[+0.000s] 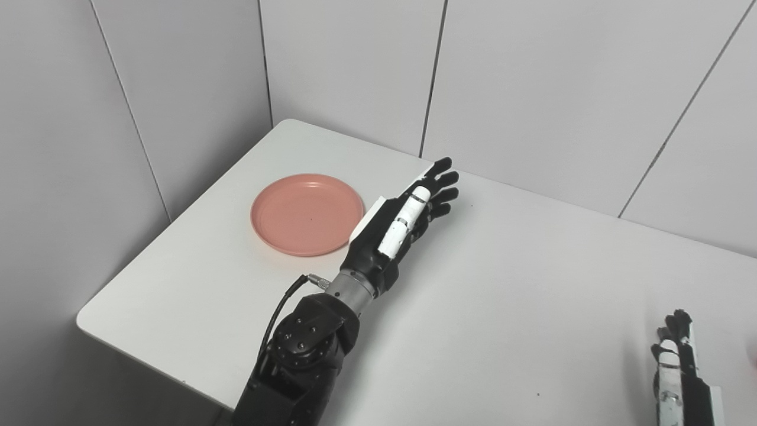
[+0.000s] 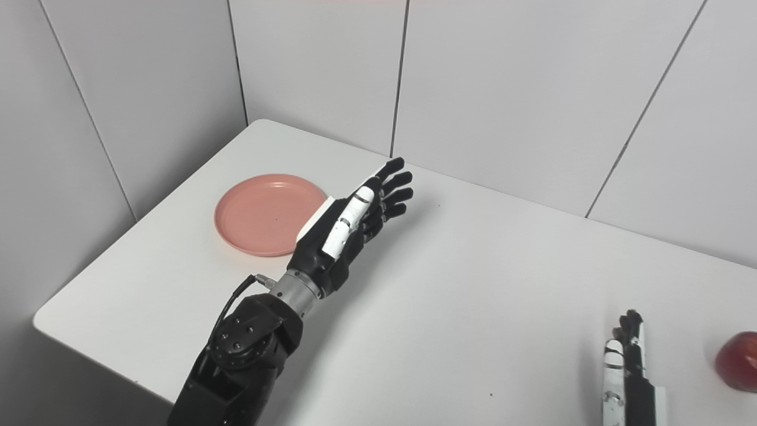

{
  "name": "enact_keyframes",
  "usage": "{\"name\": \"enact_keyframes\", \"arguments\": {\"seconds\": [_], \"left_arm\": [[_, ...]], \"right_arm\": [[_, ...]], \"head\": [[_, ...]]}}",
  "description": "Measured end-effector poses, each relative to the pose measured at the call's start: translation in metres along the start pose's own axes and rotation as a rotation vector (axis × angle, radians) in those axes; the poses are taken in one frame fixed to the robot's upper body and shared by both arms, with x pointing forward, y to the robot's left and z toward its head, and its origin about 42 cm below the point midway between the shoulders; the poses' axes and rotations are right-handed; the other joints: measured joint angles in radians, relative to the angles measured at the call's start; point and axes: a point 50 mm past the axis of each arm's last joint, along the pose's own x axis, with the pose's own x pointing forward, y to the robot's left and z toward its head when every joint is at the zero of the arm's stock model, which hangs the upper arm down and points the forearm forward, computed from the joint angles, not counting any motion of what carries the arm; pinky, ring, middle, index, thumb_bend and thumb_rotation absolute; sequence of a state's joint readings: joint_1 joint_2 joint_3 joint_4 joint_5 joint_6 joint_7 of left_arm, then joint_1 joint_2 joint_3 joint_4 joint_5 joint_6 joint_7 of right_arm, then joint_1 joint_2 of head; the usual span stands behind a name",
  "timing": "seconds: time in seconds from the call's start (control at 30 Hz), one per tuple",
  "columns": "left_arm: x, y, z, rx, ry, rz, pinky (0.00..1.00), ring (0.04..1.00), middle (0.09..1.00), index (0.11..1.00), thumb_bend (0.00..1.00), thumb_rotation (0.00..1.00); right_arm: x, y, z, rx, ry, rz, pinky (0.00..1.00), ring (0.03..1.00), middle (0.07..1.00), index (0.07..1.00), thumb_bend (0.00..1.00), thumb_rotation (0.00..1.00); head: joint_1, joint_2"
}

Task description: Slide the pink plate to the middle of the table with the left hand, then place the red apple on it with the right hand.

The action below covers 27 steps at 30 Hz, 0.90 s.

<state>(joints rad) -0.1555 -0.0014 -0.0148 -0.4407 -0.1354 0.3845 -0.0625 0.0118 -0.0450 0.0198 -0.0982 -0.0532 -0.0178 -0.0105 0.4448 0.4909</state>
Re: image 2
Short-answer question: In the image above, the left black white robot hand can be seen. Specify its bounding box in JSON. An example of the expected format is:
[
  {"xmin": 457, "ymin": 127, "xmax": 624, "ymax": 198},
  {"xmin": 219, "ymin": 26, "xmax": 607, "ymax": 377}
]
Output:
[{"xmin": 287, "ymin": 157, "xmax": 415, "ymax": 295}]

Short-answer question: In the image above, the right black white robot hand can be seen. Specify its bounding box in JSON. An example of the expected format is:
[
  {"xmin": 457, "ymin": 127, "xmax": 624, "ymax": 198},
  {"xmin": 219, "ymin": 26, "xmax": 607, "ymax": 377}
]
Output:
[{"xmin": 602, "ymin": 309, "xmax": 668, "ymax": 426}]

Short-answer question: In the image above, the pink round plate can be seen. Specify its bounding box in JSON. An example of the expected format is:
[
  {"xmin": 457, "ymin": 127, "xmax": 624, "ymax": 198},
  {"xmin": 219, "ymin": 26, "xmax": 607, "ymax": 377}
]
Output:
[{"xmin": 214, "ymin": 173, "xmax": 328, "ymax": 257}]

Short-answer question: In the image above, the red apple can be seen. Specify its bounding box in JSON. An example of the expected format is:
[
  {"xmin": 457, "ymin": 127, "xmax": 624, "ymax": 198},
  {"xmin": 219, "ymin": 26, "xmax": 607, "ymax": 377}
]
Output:
[{"xmin": 714, "ymin": 331, "xmax": 757, "ymax": 393}]

